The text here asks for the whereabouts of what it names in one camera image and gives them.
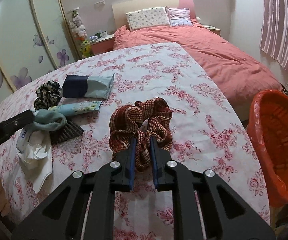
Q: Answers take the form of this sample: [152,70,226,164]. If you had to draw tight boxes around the black daisy floral cloth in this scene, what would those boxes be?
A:
[34,80,62,110]

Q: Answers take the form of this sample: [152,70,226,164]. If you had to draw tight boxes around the orange lined laundry basket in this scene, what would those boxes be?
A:
[246,90,288,207]

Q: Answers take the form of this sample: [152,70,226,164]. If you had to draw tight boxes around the white tissue paper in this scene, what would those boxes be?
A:
[16,131,53,193]

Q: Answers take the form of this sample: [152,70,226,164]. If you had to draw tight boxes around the right bedside nightstand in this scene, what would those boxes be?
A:
[203,25,221,36]

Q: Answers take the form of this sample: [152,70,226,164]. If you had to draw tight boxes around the white wall socket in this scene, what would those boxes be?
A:
[94,0,105,7]

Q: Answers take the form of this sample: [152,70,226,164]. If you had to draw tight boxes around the floral pink white tablecloth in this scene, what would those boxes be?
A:
[0,43,270,239]

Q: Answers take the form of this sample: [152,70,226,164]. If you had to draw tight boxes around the sliding floral wardrobe doors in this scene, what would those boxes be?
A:
[0,0,78,104]

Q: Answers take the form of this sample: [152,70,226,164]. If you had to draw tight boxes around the pink striped curtain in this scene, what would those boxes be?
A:
[260,0,288,72]

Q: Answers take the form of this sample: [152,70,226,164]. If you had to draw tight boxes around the navy and grey pouch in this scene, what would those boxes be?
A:
[61,74,115,100]

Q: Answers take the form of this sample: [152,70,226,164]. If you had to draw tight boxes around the pink left nightstand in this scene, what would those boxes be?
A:
[91,34,114,55]

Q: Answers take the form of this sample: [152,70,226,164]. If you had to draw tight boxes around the coral red duvet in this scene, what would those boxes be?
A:
[114,23,282,106]

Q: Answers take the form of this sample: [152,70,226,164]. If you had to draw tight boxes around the black perforated rubber mat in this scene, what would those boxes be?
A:
[50,120,84,145]

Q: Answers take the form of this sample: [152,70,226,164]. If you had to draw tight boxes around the beige pink headboard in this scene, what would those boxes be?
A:
[112,0,196,29]

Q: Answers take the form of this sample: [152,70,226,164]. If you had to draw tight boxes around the striped pink pillow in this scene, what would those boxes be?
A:
[165,7,193,27]

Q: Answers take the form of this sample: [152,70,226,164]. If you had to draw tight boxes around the red striped scrunchie cloth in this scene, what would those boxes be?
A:
[109,98,173,172]

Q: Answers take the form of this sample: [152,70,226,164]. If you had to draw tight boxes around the floral light blue tube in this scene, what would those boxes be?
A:
[48,101,102,117]

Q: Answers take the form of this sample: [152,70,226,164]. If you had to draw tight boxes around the floral white pillow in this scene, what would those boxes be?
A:
[126,7,170,31]

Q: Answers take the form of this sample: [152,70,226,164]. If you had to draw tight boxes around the teal grey sock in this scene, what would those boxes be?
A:
[26,109,67,132]

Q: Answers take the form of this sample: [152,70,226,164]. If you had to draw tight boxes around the hanging plush toy stack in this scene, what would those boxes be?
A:
[69,8,93,59]

